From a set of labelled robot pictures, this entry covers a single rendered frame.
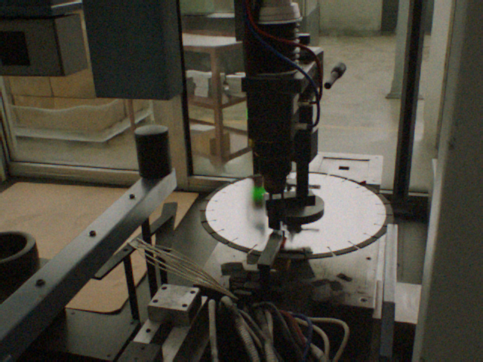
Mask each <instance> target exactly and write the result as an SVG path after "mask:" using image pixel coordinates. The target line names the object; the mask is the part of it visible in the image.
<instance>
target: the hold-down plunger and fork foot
mask: <svg viewBox="0 0 483 362"><path fill-rule="evenodd" d="M284 194H285V209H288V208H297V207H312V206H315V194H314V192H313V190H312V189H309V164H297V163H296V190H295V192H284ZM263 206H264V207H265V209H266V210H267V225H268V226H269V229H275V230H280V220H281V221H282V222H283V213H282V203H281V195H280V194H279V195H272V220H273V221H270V220H269V194H263ZM283 225H285V224H284V222H283Z"/></svg>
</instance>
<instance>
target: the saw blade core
mask: <svg viewBox="0 0 483 362"><path fill-rule="evenodd" d="M325 178H326V179H325ZM309 183H310V184H320V185H321V189H313V192H314V194H315V195H318V196H319V197H321V198H323V199H324V201H325V211H324V213H323V214H321V215H320V216H317V217H316V218H313V219H311V220H307V221H302V222H288V221H287V223H286V224H285V225H283V226H282V228H280V230H278V231H275V230H273V229H269V226H268V225H267V212H266V211H265V207H264V206H263V194H267V193H266V192H265V189H264V187H263V176H254V178H250V179H246V180H243V181H240V182H237V183H234V184H233V185H230V186H227V187H226V188H224V189H222V190H220V192H219V193H217V194H216V195H215V196H214V197H213V198H212V199H211V200H210V201H209V203H208V207H207V210H206V215H207V219H208V222H209V224H210V225H211V227H212V228H213V229H215V230H216V233H218V234H220V235H221V236H223V237H224V238H226V239H229V240H230V241H231V242H232V241H233V242H235V243H237V244H241V245H244V247H248V248H251V249H253V248H254V247H255V245H257V247H255V248H254V250H261V251H263V249H264V247H265V245H266V241H267V239H269V236H270V235H271V234H273V235H283V237H287V238H288V241H287V243H286V245H285V248H279V250H280V251H279V252H278V253H287V254H303V255H304V253H303V250H305V254H307V253H324V252H330V251H331V252H333V251H334V250H341V249H344V248H346V247H348V246H352V245H356V244H357V243H360V242H362V241H364V240H367V239H368V238H370V237H372V236H373V235H374V233H375V232H377V231H378V230H379V229H380V228H381V227H382V226H383V224H384V222H385V218H386V210H385V207H384V206H383V202H382V201H381V200H380V199H379V198H378V197H377V196H376V195H375V194H373V193H372V192H370V190H369V192H362V190H366V188H364V187H361V186H360V185H358V184H355V183H352V182H349V181H345V180H344V179H339V178H335V176H327V175H322V174H315V173H310V174H309ZM378 214H379V215H378ZM221 230H222V231H221ZM328 248H330V250H329V249H328Z"/></svg>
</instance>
